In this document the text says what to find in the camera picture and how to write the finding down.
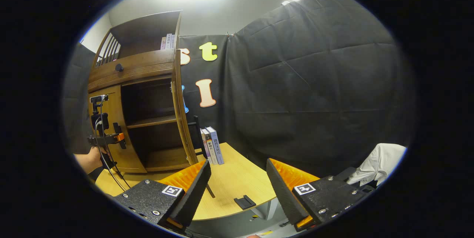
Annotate black and white book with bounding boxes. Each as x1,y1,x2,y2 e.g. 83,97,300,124
203,127,219,165

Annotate wooden cabinet door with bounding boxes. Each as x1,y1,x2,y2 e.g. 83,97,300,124
170,49,208,166
88,84,147,174

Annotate black cable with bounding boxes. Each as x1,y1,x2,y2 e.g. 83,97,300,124
96,120,131,192

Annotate black backdrop cloth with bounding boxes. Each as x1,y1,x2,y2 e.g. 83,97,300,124
62,0,417,179

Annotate white cloth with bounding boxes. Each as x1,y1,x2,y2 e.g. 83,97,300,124
346,143,408,187

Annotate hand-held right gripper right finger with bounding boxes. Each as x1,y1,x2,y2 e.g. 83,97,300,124
266,158,371,232

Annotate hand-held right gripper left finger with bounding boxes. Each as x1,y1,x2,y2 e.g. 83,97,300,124
113,160,212,233

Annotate grey-blue book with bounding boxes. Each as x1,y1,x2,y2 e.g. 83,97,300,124
206,126,225,165

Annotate white table leg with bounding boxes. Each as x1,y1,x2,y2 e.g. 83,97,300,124
251,197,280,221

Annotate small black stand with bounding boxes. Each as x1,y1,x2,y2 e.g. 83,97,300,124
234,195,256,210

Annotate wooden double-door shoe cabinet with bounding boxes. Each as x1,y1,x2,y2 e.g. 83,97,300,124
88,10,198,174

